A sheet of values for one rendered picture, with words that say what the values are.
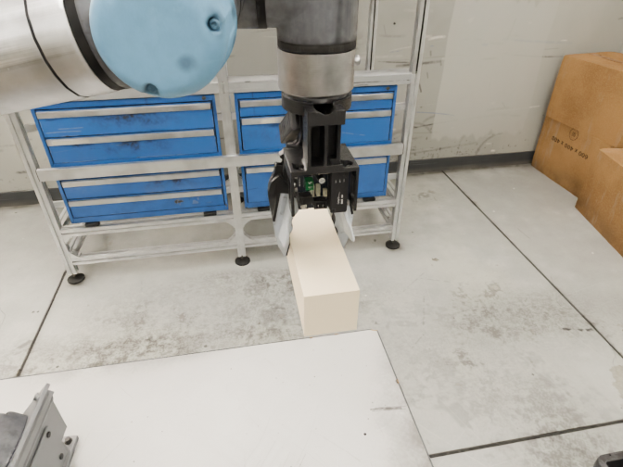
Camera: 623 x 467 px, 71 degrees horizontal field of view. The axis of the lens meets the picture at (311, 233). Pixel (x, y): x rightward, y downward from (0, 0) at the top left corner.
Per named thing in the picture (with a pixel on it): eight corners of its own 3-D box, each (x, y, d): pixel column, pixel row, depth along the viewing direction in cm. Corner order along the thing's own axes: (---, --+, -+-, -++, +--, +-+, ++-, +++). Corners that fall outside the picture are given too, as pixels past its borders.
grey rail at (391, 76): (10, 97, 176) (6, 85, 173) (411, 78, 201) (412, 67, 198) (0, 105, 168) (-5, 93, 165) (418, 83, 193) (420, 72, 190)
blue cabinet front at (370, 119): (245, 207, 215) (234, 93, 184) (385, 195, 226) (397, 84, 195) (245, 209, 213) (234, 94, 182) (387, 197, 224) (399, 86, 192)
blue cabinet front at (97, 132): (72, 222, 204) (29, 103, 172) (228, 208, 214) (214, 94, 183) (70, 225, 201) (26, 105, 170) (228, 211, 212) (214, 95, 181)
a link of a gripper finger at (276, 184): (260, 220, 53) (279, 153, 48) (260, 213, 54) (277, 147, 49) (298, 225, 54) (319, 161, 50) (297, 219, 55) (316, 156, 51)
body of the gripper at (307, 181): (288, 222, 46) (285, 110, 39) (279, 184, 53) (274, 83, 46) (359, 216, 47) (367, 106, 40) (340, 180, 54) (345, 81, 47)
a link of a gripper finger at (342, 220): (348, 271, 54) (328, 212, 48) (336, 244, 59) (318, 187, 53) (371, 263, 54) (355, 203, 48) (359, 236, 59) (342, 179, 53)
